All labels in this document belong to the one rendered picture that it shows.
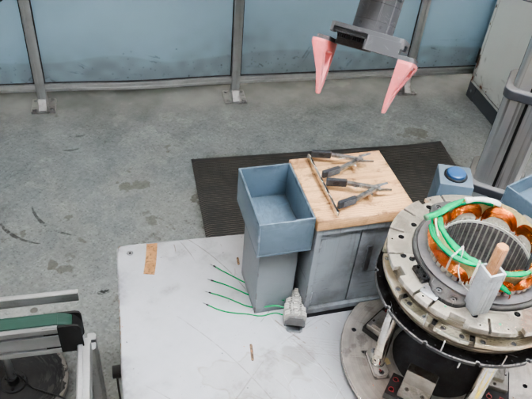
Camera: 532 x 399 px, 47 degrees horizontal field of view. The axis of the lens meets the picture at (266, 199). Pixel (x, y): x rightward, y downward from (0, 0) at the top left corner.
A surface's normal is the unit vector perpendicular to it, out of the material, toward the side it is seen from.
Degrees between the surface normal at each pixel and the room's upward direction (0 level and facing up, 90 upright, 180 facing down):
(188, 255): 0
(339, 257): 90
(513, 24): 90
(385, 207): 0
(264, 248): 90
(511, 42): 90
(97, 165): 0
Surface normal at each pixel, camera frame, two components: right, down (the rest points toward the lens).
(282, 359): 0.07, -0.75
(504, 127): -0.43, 0.57
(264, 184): 0.25, 0.65
